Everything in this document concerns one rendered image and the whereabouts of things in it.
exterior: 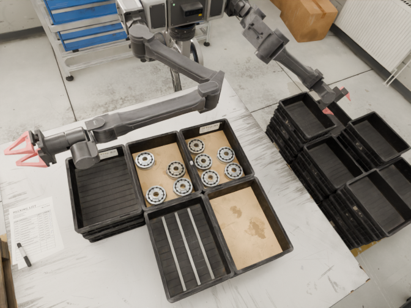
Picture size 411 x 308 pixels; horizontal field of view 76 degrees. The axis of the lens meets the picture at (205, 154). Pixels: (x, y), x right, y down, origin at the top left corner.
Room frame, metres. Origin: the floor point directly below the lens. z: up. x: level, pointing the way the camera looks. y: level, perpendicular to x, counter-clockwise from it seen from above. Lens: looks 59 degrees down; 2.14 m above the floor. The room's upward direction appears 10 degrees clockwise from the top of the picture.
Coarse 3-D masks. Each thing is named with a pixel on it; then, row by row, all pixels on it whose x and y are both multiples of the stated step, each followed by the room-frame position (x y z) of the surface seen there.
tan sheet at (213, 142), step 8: (200, 136) 0.91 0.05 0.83; (208, 136) 0.92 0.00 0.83; (216, 136) 0.93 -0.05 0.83; (224, 136) 0.94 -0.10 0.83; (208, 144) 0.86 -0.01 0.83; (216, 144) 0.87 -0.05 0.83; (224, 144) 0.88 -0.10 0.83; (208, 152) 0.81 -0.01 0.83; (216, 152) 0.82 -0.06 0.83; (216, 160) 0.77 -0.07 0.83; (216, 168) 0.71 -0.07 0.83; (200, 176) 0.65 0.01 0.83; (224, 176) 0.67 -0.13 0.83
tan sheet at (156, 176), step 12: (168, 144) 0.82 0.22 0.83; (156, 156) 0.72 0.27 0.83; (168, 156) 0.74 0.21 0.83; (180, 156) 0.75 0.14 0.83; (156, 168) 0.65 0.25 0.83; (144, 180) 0.57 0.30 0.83; (156, 180) 0.58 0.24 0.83; (168, 180) 0.59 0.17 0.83; (144, 192) 0.50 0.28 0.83; (168, 192) 0.52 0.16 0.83; (192, 192) 0.54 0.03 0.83
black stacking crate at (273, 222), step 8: (240, 184) 0.60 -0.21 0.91; (248, 184) 0.63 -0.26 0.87; (256, 184) 0.62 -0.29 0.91; (216, 192) 0.53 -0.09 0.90; (224, 192) 0.56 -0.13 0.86; (256, 192) 0.59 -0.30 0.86; (264, 200) 0.54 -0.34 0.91; (264, 208) 0.51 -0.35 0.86; (272, 216) 0.46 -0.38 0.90; (272, 224) 0.44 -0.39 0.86; (280, 232) 0.39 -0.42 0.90; (280, 240) 0.36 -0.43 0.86; (288, 248) 0.32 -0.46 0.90
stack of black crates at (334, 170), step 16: (320, 144) 1.35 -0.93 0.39; (336, 144) 1.32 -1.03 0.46; (304, 160) 1.17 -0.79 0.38; (320, 160) 1.20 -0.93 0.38; (336, 160) 1.22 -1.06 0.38; (352, 160) 1.18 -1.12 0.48; (304, 176) 1.09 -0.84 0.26; (320, 176) 1.02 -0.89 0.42; (336, 176) 1.07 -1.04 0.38; (352, 176) 1.10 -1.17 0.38; (320, 192) 0.95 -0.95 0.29
